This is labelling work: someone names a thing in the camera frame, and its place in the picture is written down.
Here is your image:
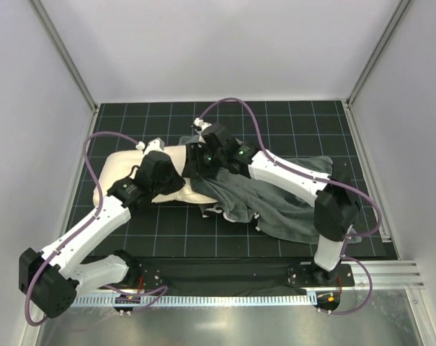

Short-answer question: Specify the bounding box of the cream rectangular pillow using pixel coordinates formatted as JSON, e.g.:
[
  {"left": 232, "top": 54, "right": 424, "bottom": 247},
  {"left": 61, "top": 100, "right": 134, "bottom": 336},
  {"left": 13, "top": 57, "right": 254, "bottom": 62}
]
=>
[{"left": 98, "top": 146, "right": 217, "bottom": 205}]

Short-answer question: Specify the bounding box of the grey fleece zebra-lined pillowcase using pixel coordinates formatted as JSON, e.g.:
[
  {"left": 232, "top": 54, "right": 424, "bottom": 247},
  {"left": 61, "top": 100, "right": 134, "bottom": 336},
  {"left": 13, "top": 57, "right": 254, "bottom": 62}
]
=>
[{"left": 177, "top": 135, "right": 359, "bottom": 246}]

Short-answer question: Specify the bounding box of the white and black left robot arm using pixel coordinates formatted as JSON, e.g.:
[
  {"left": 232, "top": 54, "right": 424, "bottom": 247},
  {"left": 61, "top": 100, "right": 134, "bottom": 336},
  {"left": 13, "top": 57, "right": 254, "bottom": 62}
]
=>
[{"left": 19, "top": 151, "right": 185, "bottom": 326}]

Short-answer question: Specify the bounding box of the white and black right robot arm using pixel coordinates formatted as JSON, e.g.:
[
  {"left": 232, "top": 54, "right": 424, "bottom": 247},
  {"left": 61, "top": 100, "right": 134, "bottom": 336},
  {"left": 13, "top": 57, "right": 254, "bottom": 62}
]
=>
[{"left": 183, "top": 119, "right": 360, "bottom": 285}]

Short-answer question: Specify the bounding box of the black gridded cutting mat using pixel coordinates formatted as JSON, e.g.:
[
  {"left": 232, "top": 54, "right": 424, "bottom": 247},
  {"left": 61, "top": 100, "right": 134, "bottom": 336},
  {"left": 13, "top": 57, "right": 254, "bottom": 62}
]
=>
[{"left": 89, "top": 100, "right": 368, "bottom": 259}]

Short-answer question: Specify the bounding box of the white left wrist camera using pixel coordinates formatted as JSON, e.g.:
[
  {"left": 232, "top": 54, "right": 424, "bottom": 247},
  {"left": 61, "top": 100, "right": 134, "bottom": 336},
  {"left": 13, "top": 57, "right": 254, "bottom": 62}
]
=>
[{"left": 135, "top": 138, "right": 165, "bottom": 155}]

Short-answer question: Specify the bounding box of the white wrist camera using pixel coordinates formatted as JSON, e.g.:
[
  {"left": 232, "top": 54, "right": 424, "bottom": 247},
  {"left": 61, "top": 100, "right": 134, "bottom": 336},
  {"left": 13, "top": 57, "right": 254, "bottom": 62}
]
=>
[
  {"left": 135, "top": 138, "right": 165, "bottom": 155},
  {"left": 192, "top": 117, "right": 211, "bottom": 134}
]

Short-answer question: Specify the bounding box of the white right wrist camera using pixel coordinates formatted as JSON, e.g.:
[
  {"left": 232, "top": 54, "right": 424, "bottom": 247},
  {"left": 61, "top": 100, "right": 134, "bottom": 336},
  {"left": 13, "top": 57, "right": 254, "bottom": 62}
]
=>
[{"left": 192, "top": 117, "right": 211, "bottom": 134}]

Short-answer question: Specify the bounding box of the slotted grey cable duct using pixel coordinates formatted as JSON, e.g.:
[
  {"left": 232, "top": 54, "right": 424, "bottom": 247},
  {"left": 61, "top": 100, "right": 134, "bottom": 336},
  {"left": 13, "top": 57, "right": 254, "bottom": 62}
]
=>
[{"left": 71, "top": 292, "right": 317, "bottom": 309}]

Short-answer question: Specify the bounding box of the left aluminium frame post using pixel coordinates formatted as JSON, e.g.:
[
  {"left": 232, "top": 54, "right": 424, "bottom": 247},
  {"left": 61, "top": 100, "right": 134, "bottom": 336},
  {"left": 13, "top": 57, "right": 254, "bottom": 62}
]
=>
[{"left": 27, "top": 0, "right": 98, "bottom": 114}]

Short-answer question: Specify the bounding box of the aluminium frame post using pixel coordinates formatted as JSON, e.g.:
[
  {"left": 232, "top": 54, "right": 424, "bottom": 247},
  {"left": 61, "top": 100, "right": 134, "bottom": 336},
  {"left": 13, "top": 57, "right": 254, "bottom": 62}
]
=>
[
  {"left": 27, "top": 0, "right": 98, "bottom": 114},
  {"left": 346, "top": 0, "right": 414, "bottom": 108}
]

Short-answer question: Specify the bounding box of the aluminium front frame profile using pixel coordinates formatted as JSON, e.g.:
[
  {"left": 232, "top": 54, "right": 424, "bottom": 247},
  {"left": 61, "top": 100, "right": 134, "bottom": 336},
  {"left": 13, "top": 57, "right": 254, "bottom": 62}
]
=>
[{"left": 30, "top": 261, "right": 426, "bottom": 293}]

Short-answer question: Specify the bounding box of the right aluminium frame post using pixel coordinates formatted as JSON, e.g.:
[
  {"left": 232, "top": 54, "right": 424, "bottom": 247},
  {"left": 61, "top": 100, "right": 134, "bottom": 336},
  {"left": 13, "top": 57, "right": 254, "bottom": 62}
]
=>
[{"left": 346, "top": 0, "right": 414, "bottom": 108}]

